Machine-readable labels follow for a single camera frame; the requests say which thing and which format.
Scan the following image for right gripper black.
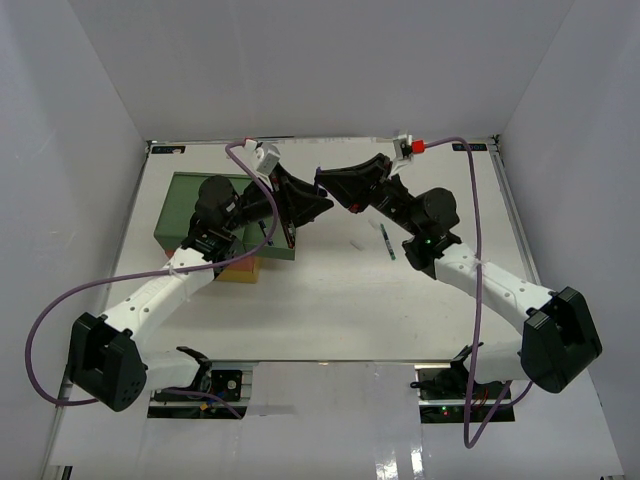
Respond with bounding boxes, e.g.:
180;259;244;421
315;154;424;237

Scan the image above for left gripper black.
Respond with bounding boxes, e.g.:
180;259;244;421
225;163;334;234

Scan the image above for blue pen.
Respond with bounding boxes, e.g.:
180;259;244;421
258;220;274;246

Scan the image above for green pen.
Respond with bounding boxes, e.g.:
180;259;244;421
379;223;396;261

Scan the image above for green drawer cabinet box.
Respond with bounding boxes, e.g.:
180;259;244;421
152;172;264;285

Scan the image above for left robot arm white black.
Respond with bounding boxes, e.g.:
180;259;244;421
66;166;333;412

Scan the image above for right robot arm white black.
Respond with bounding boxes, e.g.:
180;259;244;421
315;154;603;399

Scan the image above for right black corner label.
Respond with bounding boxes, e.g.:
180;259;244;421
452;143;488;152

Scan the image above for black corner label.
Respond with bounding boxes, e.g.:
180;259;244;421
150;145;186;155
452;143;488;152

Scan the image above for left black corner label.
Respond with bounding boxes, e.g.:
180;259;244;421
150;145;186;155

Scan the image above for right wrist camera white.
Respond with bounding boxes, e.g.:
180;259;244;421
390;132;426;176

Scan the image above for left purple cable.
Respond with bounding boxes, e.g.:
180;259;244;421
24;142;281;420

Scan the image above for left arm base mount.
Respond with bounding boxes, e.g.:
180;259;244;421
147;368;253;420

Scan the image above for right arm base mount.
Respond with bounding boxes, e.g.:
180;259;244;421
410;365;505;425

